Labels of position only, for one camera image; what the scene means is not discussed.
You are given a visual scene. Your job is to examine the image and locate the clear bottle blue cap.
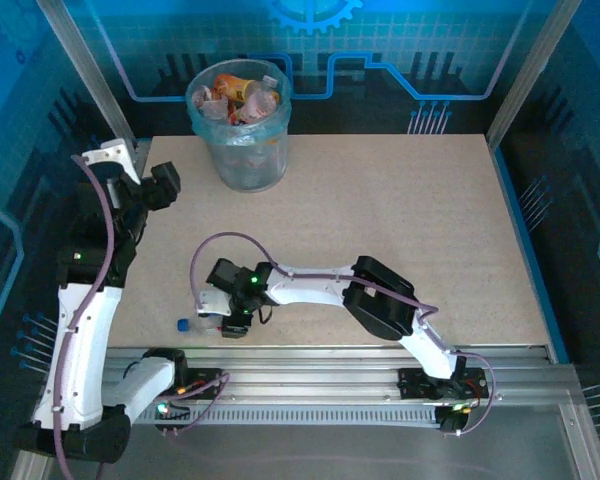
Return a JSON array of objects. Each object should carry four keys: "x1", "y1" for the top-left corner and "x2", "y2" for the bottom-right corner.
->
[{"x1": 176, "y1": 316, "x2": 226, "y2": 335}]

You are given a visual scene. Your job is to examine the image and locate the orange label bottle yellow cap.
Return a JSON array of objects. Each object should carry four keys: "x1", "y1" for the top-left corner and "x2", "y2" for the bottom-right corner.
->
[{"x1": 213, "y1": 73, "x2": 261, "y2": 104}]

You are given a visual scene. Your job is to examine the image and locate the blue plastic bin liner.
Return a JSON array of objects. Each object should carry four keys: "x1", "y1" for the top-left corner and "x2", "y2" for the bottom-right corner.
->
[{"x1": 186, "y1": 58, "x2": 294, "y2": 147}]

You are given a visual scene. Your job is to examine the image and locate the clear bin with blue liner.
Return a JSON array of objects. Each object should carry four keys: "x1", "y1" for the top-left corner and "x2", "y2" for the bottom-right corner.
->
[{"x1": 186, "y1": 58, "x2": 294, "y2": 194}]

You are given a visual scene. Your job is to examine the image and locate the small black connector box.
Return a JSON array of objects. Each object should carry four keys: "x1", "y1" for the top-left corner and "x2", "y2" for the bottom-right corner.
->
[
  {"x1": 153, "y1": 397, "x2": 191, "y2": 434},
  {"x1": 435, "y1": 403, "x2": 474, "y2": 435}
]

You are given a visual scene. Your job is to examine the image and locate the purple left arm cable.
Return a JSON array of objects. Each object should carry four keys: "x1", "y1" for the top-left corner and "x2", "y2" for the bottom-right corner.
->
[{"x1": 52, "y1": 153, "x2": 231, "y2": 480}]

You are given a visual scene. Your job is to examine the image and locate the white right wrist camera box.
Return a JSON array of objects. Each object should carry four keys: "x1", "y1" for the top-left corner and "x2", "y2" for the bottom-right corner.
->
[{"x1": 194, "y1": 288, "x2": 233, "y2": 320}]

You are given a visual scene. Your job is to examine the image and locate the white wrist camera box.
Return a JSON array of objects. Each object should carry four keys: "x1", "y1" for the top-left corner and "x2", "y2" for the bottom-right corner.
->
[
  {"x1": 194, "y1": 288, "x2": 233, "y2": 320},
  {"x1": 81, "y1": 138, "x2": 142, "y2": 187}
]

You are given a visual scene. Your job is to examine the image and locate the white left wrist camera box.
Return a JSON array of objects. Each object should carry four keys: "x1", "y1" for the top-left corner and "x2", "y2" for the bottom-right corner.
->
[{"x1": 81, "y1": 138, "x2": 142, "y2": 187}]

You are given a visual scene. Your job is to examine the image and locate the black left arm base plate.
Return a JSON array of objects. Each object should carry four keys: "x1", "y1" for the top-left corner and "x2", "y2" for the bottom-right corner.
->
[{"x1": 172, "y1": 367, "x2": 225, "y2": 400}]

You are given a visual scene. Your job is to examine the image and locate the aluminium mounting rail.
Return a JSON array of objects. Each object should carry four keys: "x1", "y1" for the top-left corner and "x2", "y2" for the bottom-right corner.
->
[{"x1": 39, "y1": 344, "x2": 581, "y2": 406}]

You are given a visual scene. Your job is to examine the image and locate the grey slotted cable duct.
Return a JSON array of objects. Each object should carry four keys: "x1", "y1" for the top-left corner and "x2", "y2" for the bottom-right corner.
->
[{"x1": 129, "y1": 403, "x2": 441, "y2": 427}]

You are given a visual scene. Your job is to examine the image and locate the aluminium frame post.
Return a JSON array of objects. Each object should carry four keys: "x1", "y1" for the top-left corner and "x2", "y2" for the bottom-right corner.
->
[
  {"x1": 485, "y1": 0, "x2": 584, "y2": 149},
  {"x1": 34, "y1": 0, "x2": 146, "y2": 151}
]

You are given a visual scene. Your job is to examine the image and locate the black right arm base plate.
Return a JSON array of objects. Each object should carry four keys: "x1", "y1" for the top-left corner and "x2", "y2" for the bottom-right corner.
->
[{"x1": 397, "y1": 367, "x2": 490, "y2": 401}]

